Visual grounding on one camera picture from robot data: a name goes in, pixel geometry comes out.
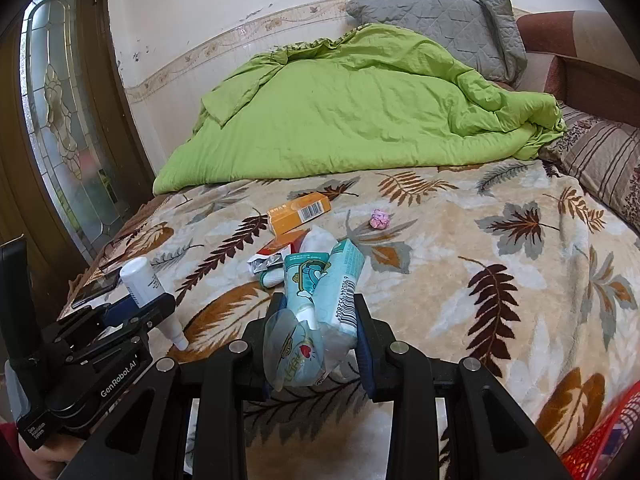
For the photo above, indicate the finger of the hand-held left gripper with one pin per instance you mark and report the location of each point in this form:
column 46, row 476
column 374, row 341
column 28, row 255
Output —
column 150, row 312
column 115, row 311

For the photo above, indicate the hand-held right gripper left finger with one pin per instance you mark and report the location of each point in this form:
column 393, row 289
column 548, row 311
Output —
column 256, row 340

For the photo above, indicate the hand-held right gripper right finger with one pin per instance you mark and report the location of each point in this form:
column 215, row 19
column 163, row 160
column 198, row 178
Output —
column 366, row 370

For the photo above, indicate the white spray bottle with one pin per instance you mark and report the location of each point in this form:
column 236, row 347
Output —
column 140, row 280

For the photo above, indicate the cartoon printed plastic wrapper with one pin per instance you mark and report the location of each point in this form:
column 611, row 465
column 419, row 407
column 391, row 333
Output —
column 300, row 280

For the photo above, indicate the teal tissue packet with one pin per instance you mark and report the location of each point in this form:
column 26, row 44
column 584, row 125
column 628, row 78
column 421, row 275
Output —
column 340, row 280

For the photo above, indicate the person's left hand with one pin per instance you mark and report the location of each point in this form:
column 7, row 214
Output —
column 47, row 460

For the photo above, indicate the black phone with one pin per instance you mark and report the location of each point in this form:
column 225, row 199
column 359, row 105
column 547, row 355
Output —
column 97, row 287

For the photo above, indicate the small teal rimmed container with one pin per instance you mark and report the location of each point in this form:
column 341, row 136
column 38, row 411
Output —
column 272, row 277

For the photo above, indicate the silver foil wrapper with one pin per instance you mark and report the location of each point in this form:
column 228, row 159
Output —
column 265, row 262

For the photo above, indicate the orange red box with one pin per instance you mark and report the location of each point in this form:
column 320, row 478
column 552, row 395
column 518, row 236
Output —
column 282, row 242

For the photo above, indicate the white crumpled tissue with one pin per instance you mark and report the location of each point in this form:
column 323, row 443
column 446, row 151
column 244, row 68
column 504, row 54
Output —
column 320, row 240

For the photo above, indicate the orange box with white label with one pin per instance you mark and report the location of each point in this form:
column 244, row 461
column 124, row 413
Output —
column 290, row 217

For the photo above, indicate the leaf print blanket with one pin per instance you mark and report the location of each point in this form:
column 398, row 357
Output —
column 475, row 270

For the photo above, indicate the pink crumpled wrapper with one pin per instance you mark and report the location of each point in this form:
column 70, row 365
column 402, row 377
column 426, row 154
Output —
column 380, row 219

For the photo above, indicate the wooden door with glass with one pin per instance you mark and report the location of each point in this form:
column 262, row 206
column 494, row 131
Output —
column 55, row 110

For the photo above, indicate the green blanket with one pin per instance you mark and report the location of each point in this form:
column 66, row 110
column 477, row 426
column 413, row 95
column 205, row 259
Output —
column 350, row 115

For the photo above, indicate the red plastic basket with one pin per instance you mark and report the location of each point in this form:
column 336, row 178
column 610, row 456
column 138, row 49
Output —
column 607, row 440

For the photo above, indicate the striped brown pillow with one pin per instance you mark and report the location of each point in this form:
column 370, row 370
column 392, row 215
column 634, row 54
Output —
column 600, row 160

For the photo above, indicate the grey quilted pillow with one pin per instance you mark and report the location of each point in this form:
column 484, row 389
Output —
column 440, row 25

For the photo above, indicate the brown wooden headboard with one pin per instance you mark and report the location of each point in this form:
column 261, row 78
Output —
column 590, row 60

